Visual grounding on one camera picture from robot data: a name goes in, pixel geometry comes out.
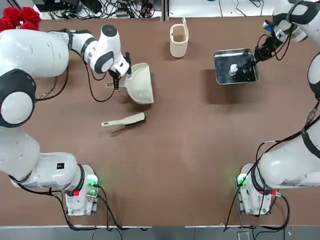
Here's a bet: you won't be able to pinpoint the beige hand brush black bristles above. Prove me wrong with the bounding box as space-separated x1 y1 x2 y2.
101 112 146 128

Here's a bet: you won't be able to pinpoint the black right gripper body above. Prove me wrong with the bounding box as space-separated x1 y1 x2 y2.
259 34 276 56

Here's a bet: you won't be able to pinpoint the black right base cables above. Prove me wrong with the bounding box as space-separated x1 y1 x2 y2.
223 172 291 232

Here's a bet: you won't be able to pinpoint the beige plastic dustpan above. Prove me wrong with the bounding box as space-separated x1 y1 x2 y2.
105 62 155 105

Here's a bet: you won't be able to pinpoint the rectangular metal tray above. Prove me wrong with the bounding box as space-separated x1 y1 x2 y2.
213 48 259 86

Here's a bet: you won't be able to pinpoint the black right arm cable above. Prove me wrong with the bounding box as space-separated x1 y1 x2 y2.
251 14 320 191

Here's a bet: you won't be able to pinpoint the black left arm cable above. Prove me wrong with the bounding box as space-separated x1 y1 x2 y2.
34 28 132 103

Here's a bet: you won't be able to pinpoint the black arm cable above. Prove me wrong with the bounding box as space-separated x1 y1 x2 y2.
251 14 320 191
34 28 132 103

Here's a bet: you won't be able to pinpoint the beige bin with lid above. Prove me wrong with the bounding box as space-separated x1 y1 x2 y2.
169 16 190 59

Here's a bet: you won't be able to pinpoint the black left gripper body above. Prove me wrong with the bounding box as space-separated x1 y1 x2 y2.
108 69 121 81

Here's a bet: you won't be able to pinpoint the black left base cables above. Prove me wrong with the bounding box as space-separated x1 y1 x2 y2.
8 174 153 232

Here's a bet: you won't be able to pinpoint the white desk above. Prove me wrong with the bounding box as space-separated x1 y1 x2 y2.
169 0 276 18

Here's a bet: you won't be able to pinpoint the black electronics box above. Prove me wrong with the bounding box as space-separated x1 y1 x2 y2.
37 0 81 13

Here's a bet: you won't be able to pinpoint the tangled black cable bundle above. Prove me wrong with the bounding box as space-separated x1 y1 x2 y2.
82 0 162 20

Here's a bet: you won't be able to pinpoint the red rose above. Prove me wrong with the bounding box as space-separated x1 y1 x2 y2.
21 21 41 32
2 6 22 26
0 17 13 32
19 6 42 24

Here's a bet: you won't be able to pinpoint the aluminium post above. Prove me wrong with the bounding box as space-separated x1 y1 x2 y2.
161 0 170 22

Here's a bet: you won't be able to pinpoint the black base cables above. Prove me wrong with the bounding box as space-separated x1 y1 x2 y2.
8 174 153 232
223 172 291 232

